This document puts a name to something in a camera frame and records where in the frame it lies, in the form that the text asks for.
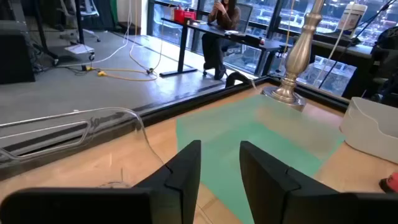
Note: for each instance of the black cabinet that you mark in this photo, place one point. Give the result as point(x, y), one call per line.
point(15, 53)

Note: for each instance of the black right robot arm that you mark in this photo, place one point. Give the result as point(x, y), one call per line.
point(387, 62)

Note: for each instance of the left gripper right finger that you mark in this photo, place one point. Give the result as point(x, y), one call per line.
point(295, 205)

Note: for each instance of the black aluminium table frame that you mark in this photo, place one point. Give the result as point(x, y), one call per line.
point(186, 102)

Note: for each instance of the grey plastic bin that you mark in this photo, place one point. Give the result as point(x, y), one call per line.
point(370, 133)

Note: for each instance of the clear plastic bin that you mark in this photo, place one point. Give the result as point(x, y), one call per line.
point(46, 146)

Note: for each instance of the translucent green plastic bin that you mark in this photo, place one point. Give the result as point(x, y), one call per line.
point(233, 130)

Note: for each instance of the black tripod stand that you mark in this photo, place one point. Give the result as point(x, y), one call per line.
point(355, 40)

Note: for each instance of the silver table lamp white shade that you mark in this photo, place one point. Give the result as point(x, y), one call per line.
point(298, 56)

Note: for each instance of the white rolling stand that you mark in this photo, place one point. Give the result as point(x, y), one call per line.
point(79, 48)

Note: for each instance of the grey office chair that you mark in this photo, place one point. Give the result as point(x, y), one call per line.
point(247, 15)

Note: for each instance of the red box on desk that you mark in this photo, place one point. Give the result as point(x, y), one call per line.
point(183, 15)

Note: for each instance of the white bucket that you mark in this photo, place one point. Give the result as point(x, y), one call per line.
point(353, 18)

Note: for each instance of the pink spool black cap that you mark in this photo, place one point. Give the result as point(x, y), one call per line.
point(392, 182)

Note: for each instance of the person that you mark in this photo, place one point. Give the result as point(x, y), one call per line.
point(217, 43)

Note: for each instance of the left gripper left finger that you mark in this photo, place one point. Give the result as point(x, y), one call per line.
point(124, 208)

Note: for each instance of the black office desk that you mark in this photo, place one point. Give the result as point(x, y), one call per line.
point(273, 46)

